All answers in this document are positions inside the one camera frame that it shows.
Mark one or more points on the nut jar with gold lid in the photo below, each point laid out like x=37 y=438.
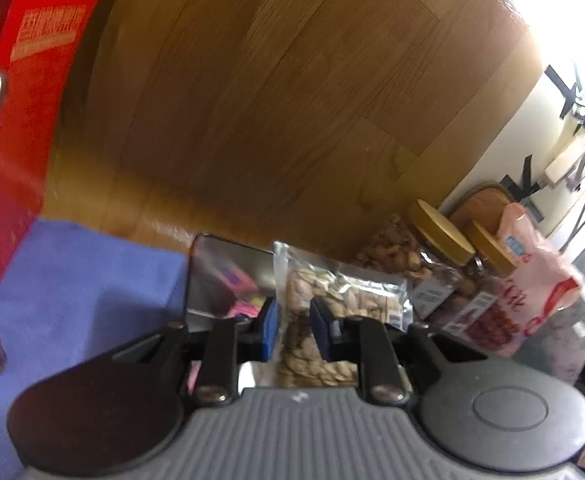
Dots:
x=407 y=250

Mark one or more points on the shiny metal tin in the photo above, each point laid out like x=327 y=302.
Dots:
x=217 y=270

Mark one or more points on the round wooden lid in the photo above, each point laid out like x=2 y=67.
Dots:
x=479 y=205

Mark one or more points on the black tape cross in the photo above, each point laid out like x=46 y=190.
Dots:
x=522 y=187
x=567 y=91

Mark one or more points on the clear bag of pistachios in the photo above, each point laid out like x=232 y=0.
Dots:
x=322 y=287

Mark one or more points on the white power strip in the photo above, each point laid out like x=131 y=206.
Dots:
x=569 y=152

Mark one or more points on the red cardboard box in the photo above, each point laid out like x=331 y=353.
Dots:
x=32 y=110

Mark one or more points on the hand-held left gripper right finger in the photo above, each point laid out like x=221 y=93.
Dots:
x=321 y=332

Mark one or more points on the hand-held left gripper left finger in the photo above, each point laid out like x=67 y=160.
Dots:
x=270 y=326

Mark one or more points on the dried fruit jar, gold lid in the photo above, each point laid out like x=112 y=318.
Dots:
x=477 y=285

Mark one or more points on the pink and white snack bag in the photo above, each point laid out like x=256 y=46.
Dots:
x=537 y=270

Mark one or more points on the blue cloth mat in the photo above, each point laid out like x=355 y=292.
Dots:
x=82 y=290

